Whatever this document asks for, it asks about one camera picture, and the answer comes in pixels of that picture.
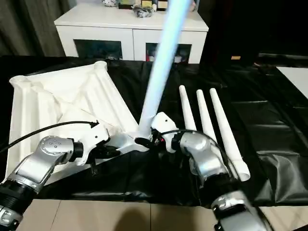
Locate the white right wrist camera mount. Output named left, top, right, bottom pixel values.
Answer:
left=150, top=112, right=178, bottom=154

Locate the dark green box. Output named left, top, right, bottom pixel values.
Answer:
left=117, top=1, right=134, bottom=10

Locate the black work mat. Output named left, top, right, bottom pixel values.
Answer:
left=0, top=54, right=308, bottom=207

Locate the white plastic table leg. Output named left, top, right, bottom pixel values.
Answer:
left=179, top=85, right=198, bottom=132
left=209, top=88, right=251, bottom=181
left=138, top=0, right=194, bottom=141
left=196, top=89, right=218, bottom=143

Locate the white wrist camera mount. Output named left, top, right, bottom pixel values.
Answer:
left=77, top=122, right=112, bottom=167
left=150, top=112, right=178, bottom=154

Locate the white cabinet with glass doors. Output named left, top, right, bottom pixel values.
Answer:
left=54, top=3, right=209, bottom=64

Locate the white plastic table top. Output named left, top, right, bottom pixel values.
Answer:
left=4, top=61, right=154, bottom=186

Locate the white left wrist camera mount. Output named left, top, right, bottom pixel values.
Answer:
left=77, top=122, right=112, bottom=167

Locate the white flat board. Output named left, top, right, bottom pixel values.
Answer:
left=275, top=66, right=308, bottom=93

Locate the grey curtain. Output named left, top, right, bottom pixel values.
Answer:
left=0, top=0, right=65, bottom=57

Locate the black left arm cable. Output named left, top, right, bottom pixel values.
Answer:
left=0, top=121, right=100, bottom=153

